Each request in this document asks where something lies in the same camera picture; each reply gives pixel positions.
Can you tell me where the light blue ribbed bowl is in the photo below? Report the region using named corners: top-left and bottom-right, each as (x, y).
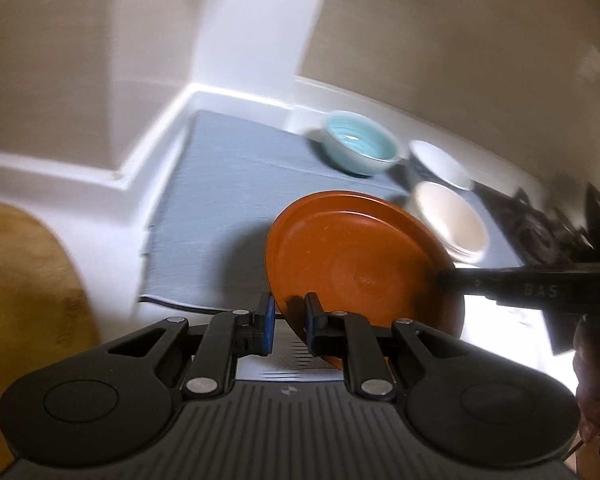
top-left (320, 110), bottom-right (403, 177)

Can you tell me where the yellow-brown rug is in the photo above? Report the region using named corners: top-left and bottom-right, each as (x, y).
top-left (0, 201), bottom-right (105, 461)

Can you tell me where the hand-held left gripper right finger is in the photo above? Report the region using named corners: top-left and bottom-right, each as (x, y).
top-left (304, 292), bottom-right (462, 403)

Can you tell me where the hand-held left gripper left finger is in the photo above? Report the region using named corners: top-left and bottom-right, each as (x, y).
top-left (100, 291), bottom-right (277, 403)

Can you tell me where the brown round plate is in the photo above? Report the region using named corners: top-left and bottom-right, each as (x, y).
top-left (264, 190), bottom-right (467, 372)

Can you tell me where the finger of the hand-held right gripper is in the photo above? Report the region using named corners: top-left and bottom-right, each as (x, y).
top-left (437, 266), bottom-right (512, 302)

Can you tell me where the black and white patterned mat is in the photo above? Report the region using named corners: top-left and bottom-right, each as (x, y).
top-left (235, 296), bottom-right (581, 386)

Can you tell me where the cream ribbed bowl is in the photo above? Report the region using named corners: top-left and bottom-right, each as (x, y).
top-left (411, 181), bottom-right (490, 265)

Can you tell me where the white bowl with blue pattern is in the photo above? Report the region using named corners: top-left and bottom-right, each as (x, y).
top-left (407, 139), bottom-right (476, 192)

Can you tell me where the grey woven mat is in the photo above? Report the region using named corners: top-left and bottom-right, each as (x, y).
top-left (139, 110), bottom-right (526, 311)

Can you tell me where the gas stove burner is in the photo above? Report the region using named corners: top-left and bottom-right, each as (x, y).
top-left (472, 180), bottom-right (600, 271)

